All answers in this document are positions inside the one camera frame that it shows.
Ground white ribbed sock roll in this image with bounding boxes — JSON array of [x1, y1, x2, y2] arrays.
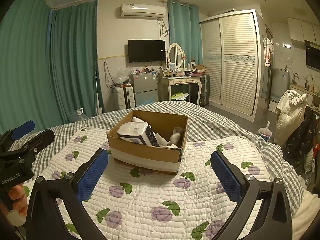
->
[[132, 117, 144, 123]]

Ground floral tissue pack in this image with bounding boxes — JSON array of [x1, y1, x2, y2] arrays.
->
[[117, 122, 159, 147]]

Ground person's left hand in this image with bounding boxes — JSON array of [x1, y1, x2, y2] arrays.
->
[[1, 184, 28, 226]]

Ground clear water jug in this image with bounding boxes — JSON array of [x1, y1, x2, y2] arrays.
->
[[68, 108, 88, 122]]

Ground teal curtain left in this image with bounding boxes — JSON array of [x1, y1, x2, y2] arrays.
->
[[1, 0, 103, 132]]

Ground black chair with clothes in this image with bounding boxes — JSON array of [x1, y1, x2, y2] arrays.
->
[[284, 106, 318, 174]]

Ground floral quilted white mat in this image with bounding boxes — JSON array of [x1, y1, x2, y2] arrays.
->
[[23, 127, 276, 240]]

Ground drink cup with straw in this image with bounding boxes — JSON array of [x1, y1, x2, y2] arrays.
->
[[258, 121, 272, 141]]

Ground white suitcase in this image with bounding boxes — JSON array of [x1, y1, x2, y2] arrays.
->
[[113, 84, 136, 110]]

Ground small grey refrigerator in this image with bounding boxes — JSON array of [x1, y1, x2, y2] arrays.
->
[[130, 72, 158, 106]]

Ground white jacket on chair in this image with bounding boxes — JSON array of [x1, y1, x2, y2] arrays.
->
[[274, 89, 307, 146]]

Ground open cardboard box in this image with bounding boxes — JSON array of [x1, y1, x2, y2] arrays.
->
[[107, 110, 189, 174]]

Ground grey checked bed sheet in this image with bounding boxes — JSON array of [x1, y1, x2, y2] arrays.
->
[[7, 100, 304, 215]]

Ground white dressing table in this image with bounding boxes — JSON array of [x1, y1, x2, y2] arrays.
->
[[157, 75, 202, 106]]

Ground grey washing machine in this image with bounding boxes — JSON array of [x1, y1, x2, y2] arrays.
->
[[271, 68, 290, 102]]

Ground oval vanity mirror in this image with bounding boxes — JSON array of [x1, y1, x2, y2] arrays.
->
[[167, 43, 185, 68]]

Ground dark suitcase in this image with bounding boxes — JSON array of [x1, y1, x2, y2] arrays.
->
[[200, 75, 210, 107]]

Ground black range hood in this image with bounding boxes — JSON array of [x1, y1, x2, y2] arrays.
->
[[305, 41, 320, 70]]

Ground hanging pink clothes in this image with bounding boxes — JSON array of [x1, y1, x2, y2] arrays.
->
[[263, 37, 273, 67]]

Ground white slatted wardrobe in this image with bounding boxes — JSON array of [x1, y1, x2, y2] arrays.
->
[[200, 9, 264, 122]]

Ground teal curtain by wardrobe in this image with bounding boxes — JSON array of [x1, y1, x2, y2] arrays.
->
[[167, 0, 202, 64]]

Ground black wall television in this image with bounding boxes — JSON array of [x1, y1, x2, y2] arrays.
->
[[127, 40, 165, 63]]

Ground wall air conditioner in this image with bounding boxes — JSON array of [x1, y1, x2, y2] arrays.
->
[[120, 3, 166, 19]]

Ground white kitchen wall cabinets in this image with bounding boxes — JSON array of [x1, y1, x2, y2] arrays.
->
[[287, 18, 319, 46]]

